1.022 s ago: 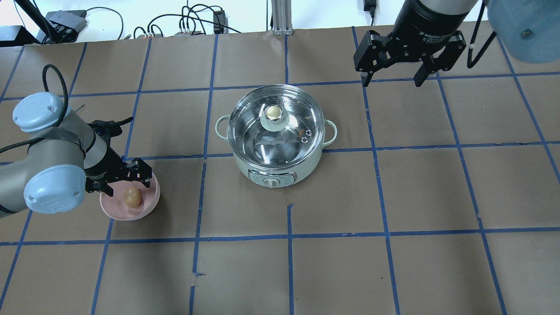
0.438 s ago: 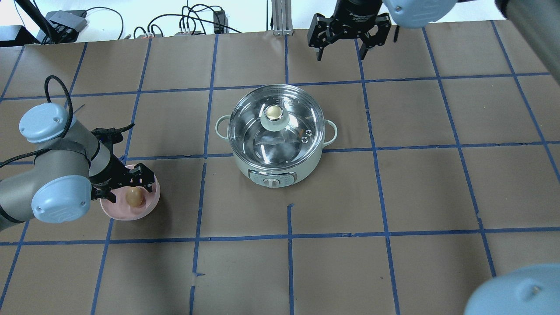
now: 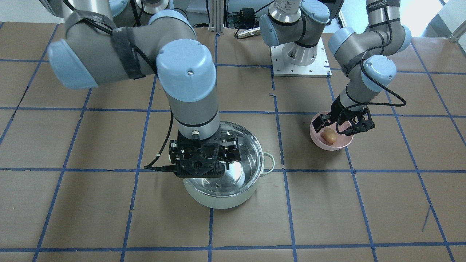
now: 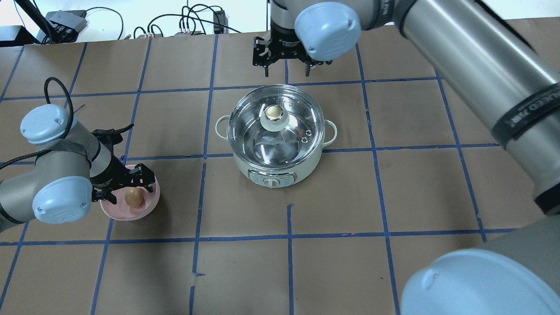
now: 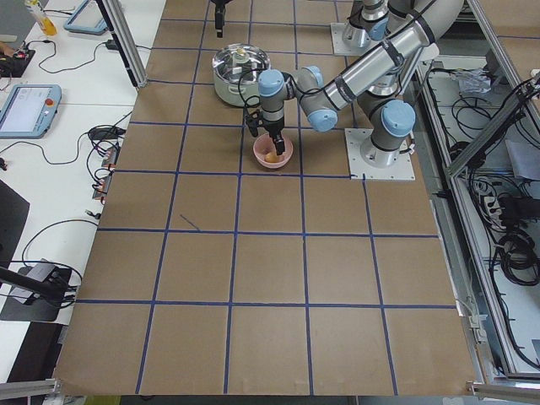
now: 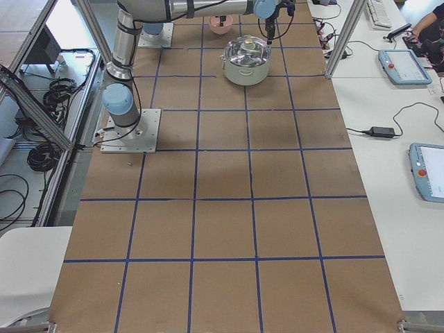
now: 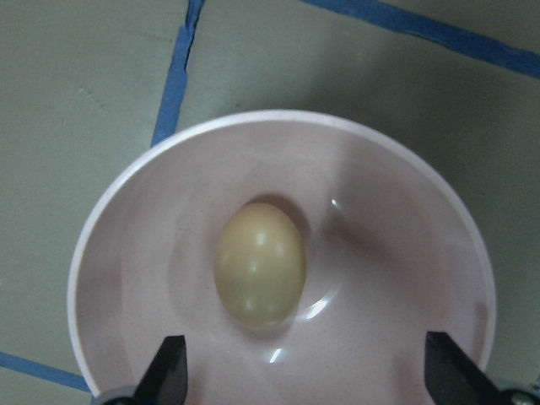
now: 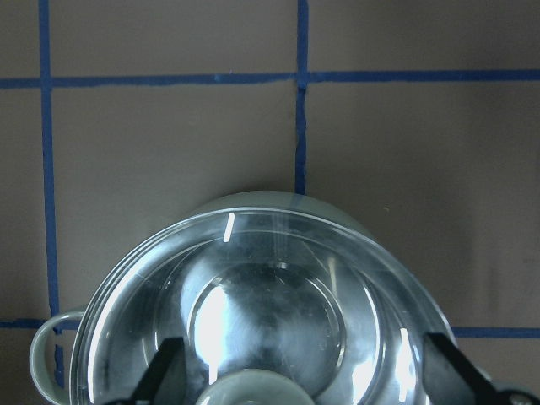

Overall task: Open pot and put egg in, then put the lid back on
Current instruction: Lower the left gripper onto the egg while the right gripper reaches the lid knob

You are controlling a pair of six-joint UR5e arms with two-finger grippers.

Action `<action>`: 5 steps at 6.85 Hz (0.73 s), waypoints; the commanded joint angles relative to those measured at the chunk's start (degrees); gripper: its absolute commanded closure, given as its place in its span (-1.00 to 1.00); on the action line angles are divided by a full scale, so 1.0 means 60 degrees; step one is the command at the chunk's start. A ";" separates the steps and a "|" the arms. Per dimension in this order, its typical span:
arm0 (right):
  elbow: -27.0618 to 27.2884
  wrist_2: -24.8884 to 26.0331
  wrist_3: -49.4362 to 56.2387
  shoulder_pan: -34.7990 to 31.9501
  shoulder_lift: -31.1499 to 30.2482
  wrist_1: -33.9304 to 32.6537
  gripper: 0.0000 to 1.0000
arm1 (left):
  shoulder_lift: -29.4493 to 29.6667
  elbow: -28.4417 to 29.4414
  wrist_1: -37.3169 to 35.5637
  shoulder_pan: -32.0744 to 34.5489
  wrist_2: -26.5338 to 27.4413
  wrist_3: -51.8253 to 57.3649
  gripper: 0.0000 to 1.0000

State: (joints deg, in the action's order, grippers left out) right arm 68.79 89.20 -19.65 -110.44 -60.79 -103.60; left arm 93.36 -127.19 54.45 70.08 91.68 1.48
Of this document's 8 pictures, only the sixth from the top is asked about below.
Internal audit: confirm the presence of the white keyboard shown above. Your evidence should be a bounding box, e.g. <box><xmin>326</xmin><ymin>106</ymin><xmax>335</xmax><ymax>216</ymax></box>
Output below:
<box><xmin>366</xmin><ymin>0</ymin><xmax>392</xmax><ymax>31</ymax></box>

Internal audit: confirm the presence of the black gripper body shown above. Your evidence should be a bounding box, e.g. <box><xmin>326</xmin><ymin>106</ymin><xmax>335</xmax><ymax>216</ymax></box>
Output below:
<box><xmin>265</xmin><ymin>0</ymin><xmax>296</xmax><ymax>23</ymax></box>

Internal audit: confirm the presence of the glass pot lid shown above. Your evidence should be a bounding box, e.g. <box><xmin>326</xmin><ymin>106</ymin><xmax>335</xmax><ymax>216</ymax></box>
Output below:
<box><xmin>223</xmin><ymin>35</ymin><xmax>271</xmax><ymax>67</ymax></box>

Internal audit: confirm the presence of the pale green electric pot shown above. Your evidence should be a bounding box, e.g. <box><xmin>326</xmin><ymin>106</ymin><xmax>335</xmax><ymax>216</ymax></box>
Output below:
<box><xmin>221</xmin><ymin>35</ymin><xmax>272</xmax><ymax>86</ymax></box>

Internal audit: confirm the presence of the aluminium frame post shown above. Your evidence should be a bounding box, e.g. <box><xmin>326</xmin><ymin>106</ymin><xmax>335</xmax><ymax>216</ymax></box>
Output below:
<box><xmin>325</xmin><ymin>0</ymin><xmax>366</xmax><ymax>78</ymax></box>

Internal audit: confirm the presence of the black power adapter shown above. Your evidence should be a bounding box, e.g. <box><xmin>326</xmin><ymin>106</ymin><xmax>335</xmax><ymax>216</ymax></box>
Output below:
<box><xmin>362</xmin><ymin>126</ymin><xmax>396</xmax><ymax>139</ymax></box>

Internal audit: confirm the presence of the blue teach pendant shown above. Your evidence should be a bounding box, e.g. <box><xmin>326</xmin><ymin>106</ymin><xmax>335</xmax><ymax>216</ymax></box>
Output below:
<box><xmin>378</xmin><ymin>49</ymin><xmax>432</xmax><ymax>85</ymax></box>
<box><xmin>409</xmin><ymin>143</ymin><xmax>443</xmax><ymax>203</ymax></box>

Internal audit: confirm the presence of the pink bowl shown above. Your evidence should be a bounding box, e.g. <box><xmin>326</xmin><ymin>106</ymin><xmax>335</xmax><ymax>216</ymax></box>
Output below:
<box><xmin>209</xmin><ymin>15</ymin><xmax>233</xmax><ymax>35</ymax></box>

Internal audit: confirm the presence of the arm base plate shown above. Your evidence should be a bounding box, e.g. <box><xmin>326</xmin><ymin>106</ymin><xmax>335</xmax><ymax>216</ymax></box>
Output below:
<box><xmin>138</xmin><ymin>23</ymin><xmax>174</xmax><ymax>49</ymax></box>
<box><xmin>100</xmin><ymin>109</ymin><xmax>161</xmax><ymax>153</ymax></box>

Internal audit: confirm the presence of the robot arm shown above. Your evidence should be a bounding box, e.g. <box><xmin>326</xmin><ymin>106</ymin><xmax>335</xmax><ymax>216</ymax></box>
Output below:
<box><xmin>101</xmin><ymin>1</ymin><xmax>295</xmax><ymax>151</ymax></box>

